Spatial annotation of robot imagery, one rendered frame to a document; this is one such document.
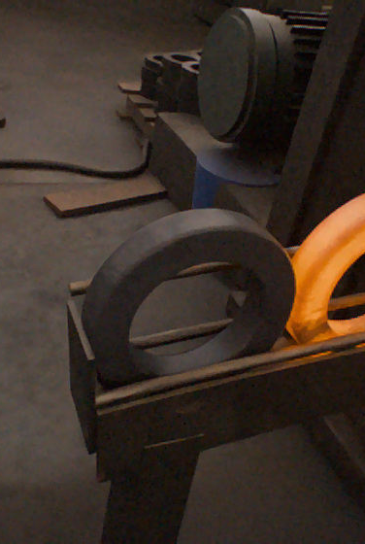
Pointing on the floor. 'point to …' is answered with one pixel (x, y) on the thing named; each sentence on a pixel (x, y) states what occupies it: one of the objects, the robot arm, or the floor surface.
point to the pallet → (162, 90)
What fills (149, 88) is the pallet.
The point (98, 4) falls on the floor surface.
